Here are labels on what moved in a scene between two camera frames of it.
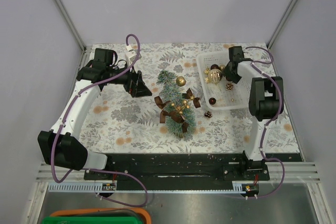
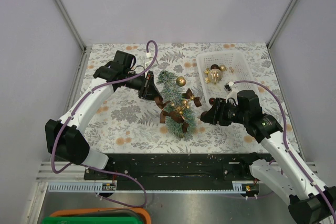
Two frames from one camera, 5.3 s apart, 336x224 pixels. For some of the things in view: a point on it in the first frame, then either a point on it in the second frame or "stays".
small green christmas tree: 179,117 stays
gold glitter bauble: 180,81 stays
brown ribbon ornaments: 176,116 stays
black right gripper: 235,79 -> 213,116
